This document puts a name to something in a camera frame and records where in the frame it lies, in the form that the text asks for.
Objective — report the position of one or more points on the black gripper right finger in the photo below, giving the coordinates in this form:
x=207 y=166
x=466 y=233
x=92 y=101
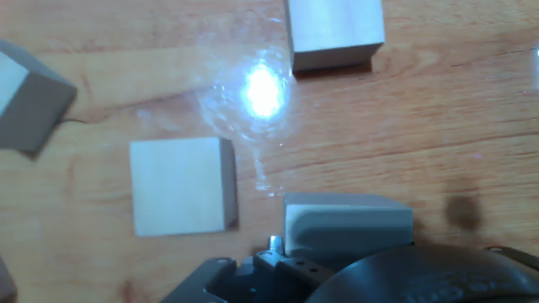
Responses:
x=522 y=257

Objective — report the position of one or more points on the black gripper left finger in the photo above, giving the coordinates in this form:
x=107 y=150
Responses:
x=273 y=269

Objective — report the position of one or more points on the light wooden cube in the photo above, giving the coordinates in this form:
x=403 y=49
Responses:
x=345 y=223
x=177 y=185
x=5 y=284
x=332 y=29
x=29 y=109

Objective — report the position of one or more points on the glossy brown wooden board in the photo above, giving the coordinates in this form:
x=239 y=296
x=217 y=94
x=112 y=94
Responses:
x=442 y=126

